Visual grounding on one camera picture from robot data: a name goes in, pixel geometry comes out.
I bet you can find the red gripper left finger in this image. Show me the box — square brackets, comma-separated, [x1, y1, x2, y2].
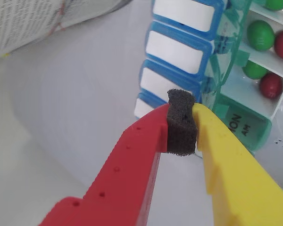
[39, 88, 199, 226]

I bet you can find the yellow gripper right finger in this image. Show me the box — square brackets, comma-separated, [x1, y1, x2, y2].
[192, 103, 283, 226]

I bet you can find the pale grey tablecloth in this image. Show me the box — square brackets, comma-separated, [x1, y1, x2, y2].
[0, 0, 283, 226]

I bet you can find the green blue weekly pill organizer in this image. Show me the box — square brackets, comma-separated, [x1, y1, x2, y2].
[133, 0, 283, 156]

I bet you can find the printed newspaper sheet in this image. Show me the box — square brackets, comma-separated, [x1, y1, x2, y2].
[0, 0, 133, 62]

